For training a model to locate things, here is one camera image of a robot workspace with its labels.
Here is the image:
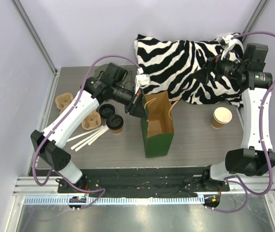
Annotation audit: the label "green paper gift bag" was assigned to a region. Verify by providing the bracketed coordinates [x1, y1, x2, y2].
[141, 91, 176, 159]

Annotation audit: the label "black plastic cup lid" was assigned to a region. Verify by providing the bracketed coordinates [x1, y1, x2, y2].
[99, 103, 116, 119]

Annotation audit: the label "brown pulp cup carrier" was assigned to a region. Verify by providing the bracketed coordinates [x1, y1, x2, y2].
[55, 93, 74, 114]
[81, 110, 101, 131]

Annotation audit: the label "brown paper cups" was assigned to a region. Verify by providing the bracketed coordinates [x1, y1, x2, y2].
[211, 107, 232, 129]

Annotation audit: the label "brown paper coffee cup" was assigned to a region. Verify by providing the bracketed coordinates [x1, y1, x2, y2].
[110, 127, 123, 134]

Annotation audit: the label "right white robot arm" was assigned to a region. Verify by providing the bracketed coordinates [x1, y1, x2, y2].
[201, 43, 275, 191]

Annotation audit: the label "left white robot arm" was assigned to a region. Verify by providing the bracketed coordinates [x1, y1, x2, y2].
[30, 63, 148, 193]

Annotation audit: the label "olive green folded cloth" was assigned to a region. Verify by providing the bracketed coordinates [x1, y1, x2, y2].
[94, 64, 129, 83]

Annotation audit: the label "white paper straw upper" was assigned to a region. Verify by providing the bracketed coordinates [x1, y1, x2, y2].
[88, 125, 109, 145]

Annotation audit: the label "white paper straw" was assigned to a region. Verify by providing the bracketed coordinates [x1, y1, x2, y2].
[88, 125, 109, 145]
[67, 126, 106, 150]
[71, 128, 108, 152]

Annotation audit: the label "zebra print pillow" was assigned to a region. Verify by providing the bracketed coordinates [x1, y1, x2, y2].
[134, 34, 243, 108]

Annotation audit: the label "white paper straw lower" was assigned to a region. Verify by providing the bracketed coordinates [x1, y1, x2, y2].
[71, 128, 108, 152]

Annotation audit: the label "white paper straw middle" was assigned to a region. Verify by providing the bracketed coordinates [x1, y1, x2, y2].
[67, 126, 106, 150]

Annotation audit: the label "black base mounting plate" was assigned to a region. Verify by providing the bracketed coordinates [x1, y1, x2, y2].
[57, 166, 231, 199]

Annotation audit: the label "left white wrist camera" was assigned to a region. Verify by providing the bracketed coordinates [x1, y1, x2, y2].
[135, 67, 150, 93]

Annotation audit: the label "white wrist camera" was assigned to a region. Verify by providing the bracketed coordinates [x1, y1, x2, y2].
[135, 67, 150, 93]
[217, 35, 239, 60]

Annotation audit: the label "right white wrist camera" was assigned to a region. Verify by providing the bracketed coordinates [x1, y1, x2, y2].
[217, 35, 239, 60]

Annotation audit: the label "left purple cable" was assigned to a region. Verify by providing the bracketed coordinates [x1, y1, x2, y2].
[31, 55, 143, 209]

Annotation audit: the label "purple cable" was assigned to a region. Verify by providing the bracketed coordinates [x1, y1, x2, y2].
[31, 55, 143, 209]
[218, 31, 275, 213]

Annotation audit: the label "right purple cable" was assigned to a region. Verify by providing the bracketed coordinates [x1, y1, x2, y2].
[218, 31, 275, 213]

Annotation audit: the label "aluminium front rail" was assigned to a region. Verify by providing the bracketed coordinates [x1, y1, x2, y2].
[13, 174, 275, 206]

